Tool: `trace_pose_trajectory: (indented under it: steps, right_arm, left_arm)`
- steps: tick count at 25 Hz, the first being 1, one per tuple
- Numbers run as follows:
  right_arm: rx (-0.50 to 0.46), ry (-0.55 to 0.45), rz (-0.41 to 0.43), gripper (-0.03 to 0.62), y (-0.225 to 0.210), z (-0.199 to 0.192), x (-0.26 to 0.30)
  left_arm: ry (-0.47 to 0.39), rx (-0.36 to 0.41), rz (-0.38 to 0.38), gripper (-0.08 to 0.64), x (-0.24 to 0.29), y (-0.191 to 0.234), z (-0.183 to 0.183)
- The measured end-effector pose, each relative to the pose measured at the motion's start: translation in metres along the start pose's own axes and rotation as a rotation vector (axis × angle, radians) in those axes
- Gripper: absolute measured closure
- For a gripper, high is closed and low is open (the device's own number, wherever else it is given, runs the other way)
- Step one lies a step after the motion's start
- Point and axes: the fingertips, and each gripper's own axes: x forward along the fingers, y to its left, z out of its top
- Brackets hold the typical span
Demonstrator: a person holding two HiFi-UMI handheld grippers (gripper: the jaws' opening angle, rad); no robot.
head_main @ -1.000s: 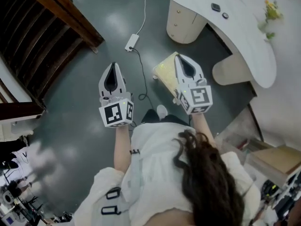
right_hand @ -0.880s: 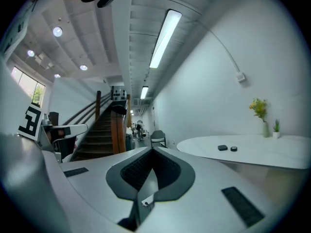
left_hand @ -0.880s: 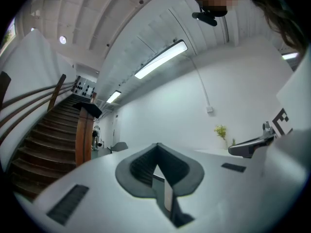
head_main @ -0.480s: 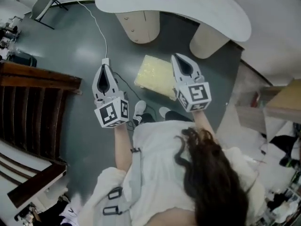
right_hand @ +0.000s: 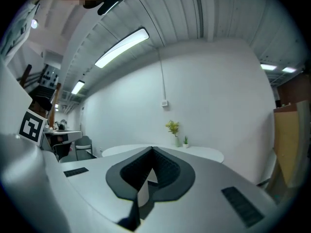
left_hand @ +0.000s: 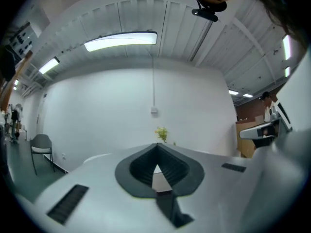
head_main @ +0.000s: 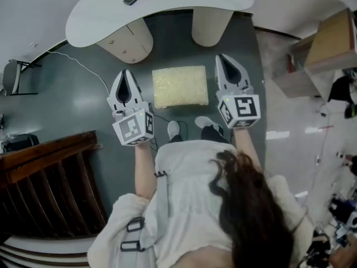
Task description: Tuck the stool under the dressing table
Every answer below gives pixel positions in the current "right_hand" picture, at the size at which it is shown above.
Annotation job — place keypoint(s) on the grey wall conduit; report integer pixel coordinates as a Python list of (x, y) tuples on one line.
[(162, 74)]

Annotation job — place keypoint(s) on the wooden shelf unit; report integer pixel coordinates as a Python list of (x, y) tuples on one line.
[(289, 142)]

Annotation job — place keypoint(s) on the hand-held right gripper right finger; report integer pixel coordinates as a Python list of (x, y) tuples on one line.
[(206, 193)]

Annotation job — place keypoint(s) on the round ceiling spotlight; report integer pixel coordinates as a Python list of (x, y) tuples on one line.
[(34, 23)]

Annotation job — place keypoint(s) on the small green potted plant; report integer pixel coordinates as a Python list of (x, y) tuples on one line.
[(185, 142)]

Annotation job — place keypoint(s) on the long rounded ceiling light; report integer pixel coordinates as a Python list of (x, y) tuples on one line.
[(121, 47)]

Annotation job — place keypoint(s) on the rectangular ceiling light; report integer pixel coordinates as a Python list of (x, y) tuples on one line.
[(77, 87), (268, 67), (289, 69)]

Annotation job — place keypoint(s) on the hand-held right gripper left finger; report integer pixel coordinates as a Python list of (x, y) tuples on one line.
[(97, 178)]

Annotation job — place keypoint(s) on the black head camera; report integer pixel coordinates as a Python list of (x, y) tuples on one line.
[(109, 2)]

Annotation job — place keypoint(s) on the white wall junction box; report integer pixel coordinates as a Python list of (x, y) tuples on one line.
[(165, 103)]

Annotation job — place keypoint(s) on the white curved vanity desk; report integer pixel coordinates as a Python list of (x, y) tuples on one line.
[(206, 154)]

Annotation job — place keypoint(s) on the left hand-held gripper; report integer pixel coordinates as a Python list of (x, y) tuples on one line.
[(31, 127)]

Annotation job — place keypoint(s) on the grey chair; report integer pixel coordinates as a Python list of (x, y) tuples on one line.
[(83, 142)]

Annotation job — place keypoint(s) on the vase of yellow flowers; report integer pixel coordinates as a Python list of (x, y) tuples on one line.
[(173, 130)]

